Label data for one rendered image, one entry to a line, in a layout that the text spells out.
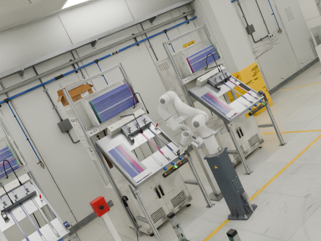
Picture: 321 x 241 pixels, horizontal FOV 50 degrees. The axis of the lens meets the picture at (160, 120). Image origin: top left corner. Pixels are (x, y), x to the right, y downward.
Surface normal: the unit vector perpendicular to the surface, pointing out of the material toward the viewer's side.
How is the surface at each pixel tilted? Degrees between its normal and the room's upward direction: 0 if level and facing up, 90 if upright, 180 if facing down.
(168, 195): 90
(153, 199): 90
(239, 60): 90
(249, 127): 90
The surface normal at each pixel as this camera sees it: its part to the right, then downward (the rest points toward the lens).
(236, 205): -0.60, 0.42
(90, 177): 0.51, -0.08
